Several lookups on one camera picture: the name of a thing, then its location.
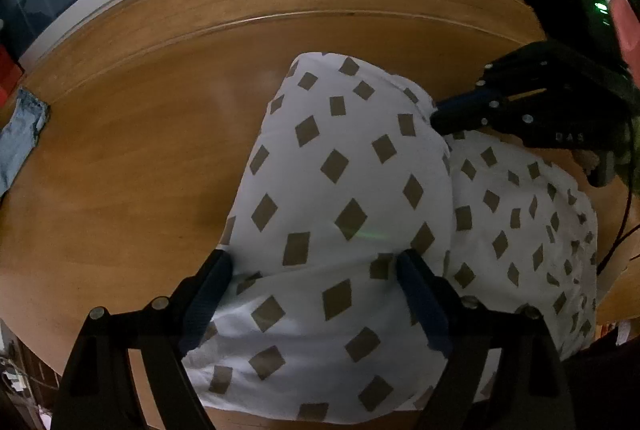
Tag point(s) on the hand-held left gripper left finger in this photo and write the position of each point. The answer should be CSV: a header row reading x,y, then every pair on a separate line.
x,y
212,295

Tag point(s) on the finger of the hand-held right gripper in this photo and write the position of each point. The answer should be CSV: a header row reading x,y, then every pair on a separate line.
x,y
525,70
470,115

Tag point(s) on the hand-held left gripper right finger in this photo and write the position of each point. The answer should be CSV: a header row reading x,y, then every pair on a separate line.
x,y
417,300

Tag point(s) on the white diamond-print garment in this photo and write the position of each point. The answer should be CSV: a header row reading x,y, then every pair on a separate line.
x,y
340,210

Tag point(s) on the blue denim jeans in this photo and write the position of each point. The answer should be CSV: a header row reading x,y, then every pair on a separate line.
x,y
17,135

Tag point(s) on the red box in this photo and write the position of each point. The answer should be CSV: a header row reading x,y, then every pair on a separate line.
x,y
7,75

